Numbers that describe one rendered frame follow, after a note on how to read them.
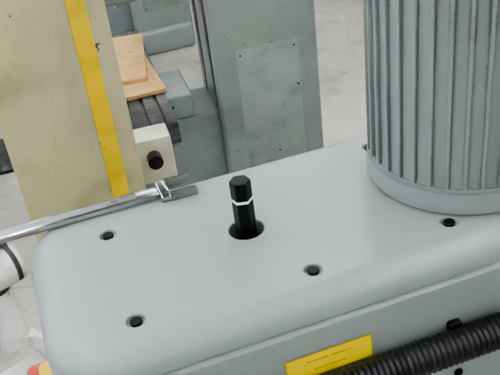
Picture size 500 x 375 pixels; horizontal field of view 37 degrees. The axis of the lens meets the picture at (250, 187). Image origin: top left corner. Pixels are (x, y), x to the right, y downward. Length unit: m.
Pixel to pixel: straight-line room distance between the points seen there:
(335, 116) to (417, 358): 4.36
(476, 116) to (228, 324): 0.29
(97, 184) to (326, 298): 2.05
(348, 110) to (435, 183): 4.37
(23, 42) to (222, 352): 1.88
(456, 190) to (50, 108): 1.93
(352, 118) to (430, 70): 4.32
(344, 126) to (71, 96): 2.70
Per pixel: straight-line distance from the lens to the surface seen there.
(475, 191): 0.76
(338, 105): 5.19
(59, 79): 2.50
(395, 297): 0.72
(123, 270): 0.74
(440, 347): 0.75
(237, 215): 0.75
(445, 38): 0.68
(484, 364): 0.89
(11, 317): 1.62
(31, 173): 2.63
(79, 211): 0.83
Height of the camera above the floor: 2.33
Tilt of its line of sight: 32 degrees down
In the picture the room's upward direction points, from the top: 8 degrees counter-clockwise
